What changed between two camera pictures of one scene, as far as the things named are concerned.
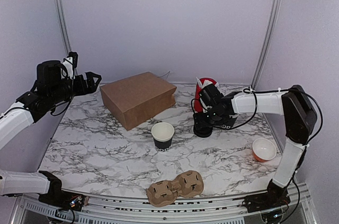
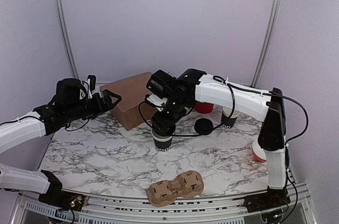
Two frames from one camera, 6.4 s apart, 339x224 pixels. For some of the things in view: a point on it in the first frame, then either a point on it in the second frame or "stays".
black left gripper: x=90 y=87 → x=101 y=107
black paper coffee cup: x=162 y=133 stays
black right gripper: x=198 y=118 → x=160 y=122
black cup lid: x=203 y=130 stays
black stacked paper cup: x=226 y=122 stays
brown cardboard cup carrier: x=188 y=184 stays
